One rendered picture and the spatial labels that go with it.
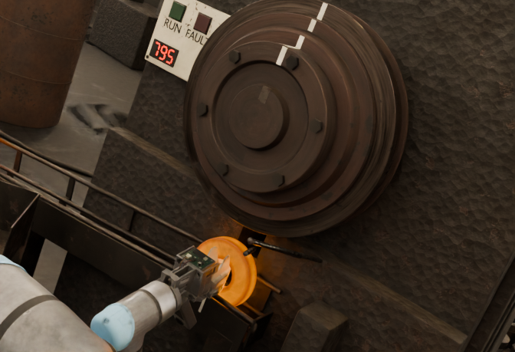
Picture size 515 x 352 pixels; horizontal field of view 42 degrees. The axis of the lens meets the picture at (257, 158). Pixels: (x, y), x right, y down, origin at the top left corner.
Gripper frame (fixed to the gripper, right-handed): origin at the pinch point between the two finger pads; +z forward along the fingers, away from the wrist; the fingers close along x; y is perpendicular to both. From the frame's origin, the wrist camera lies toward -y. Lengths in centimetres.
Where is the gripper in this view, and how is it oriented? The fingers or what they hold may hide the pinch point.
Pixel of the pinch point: (225, 264)
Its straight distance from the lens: 145.9
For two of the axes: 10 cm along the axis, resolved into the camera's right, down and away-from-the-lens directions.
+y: 2.2, -8.5, -4.7
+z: 5.8, -2.7, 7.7
